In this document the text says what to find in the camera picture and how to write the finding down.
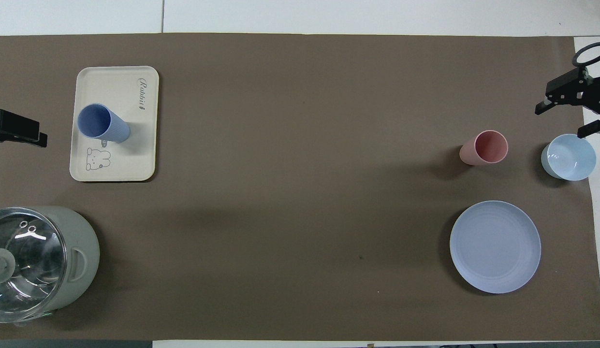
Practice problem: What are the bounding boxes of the pale green pot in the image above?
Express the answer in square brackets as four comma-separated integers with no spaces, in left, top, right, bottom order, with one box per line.
[0,206,101,323]

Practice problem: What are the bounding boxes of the glass pot lid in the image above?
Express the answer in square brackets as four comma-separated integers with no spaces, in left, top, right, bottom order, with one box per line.
[0,207,68,323]

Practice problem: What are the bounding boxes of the light blue bowl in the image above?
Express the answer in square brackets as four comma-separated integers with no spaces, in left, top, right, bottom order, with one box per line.
[541,133,597,182]

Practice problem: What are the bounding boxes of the pink cup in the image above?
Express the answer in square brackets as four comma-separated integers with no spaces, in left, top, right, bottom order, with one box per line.
[459,130,509,167]

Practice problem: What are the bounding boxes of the blue ribbed cup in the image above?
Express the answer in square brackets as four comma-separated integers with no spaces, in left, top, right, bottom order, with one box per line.
[77,103,132,144]

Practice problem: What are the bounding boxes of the brown table mat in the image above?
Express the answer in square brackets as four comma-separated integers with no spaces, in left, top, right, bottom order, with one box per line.
[0,33,600,342]

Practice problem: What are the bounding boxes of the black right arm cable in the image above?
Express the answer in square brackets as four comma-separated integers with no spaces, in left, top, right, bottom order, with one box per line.
[572,42,600,69]

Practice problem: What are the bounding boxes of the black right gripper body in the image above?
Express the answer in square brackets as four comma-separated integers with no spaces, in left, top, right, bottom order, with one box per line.
[545,67,600,116]

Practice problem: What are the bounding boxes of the blue round plate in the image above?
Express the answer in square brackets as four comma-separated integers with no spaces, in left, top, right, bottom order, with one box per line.
[449,200,542,294]

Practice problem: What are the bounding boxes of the cream rabbit print tray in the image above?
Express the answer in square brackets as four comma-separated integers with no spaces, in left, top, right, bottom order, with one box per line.
[69,66,160,183]

